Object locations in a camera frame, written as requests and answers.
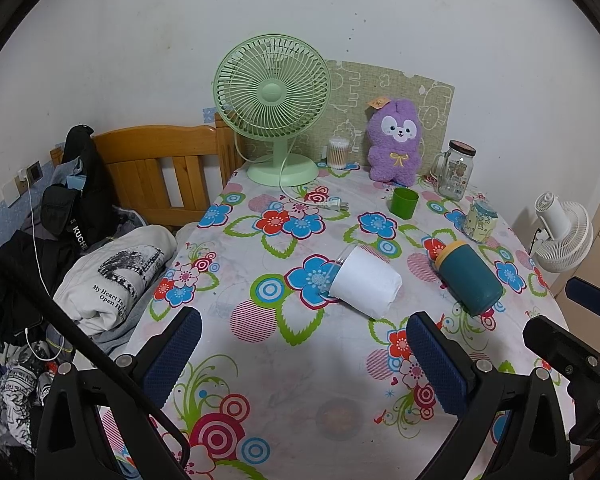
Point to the cotton swab container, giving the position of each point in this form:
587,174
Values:
339,155

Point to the green printed board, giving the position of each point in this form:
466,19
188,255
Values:
360,85

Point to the small green cup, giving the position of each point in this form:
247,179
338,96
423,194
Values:
405,204

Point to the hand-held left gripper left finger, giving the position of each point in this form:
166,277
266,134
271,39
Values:
175,355

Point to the white cup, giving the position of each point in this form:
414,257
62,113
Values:
365,285

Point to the green desk fan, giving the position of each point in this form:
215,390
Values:
271,92

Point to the glass mug jar with lid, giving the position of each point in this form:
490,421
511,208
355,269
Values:
455,175

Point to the small patterned glass jar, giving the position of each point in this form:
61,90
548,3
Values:
480,222

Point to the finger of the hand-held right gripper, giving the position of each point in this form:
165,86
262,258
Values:
586,294
555,340

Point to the teal cup with yellow lid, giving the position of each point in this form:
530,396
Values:
467,280

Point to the pile of clothes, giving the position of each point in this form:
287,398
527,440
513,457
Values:
15,395

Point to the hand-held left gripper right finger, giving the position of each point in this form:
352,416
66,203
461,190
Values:
435,365

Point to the blue tape strip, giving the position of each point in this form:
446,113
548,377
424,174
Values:
210,113

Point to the purple plush toy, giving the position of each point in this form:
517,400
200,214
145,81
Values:
395,160

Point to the floral tablecloth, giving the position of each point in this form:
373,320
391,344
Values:
280,360

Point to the folded white printed shirt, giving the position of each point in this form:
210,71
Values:
110,290

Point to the white desk fan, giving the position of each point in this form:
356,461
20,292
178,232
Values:
565,230

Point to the wooden headboard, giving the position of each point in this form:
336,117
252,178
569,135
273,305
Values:
145,150

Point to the wall socket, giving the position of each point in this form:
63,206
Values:
34,171

